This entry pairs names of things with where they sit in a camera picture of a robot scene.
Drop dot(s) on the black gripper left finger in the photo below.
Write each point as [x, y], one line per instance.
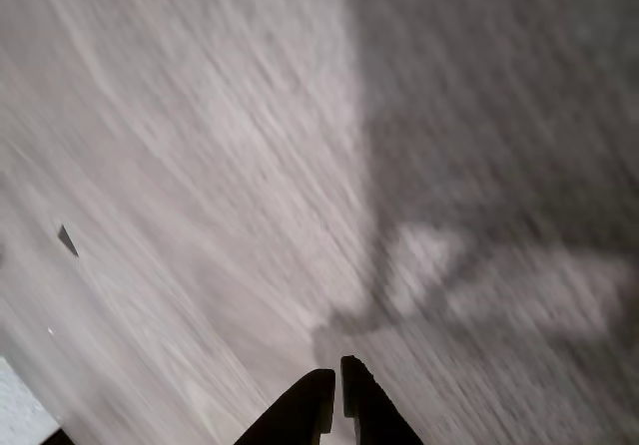
[304, 410]

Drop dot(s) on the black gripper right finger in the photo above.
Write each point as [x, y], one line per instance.
[372, 410]

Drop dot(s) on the small dark triangular scrap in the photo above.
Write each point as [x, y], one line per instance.
[67, 240]

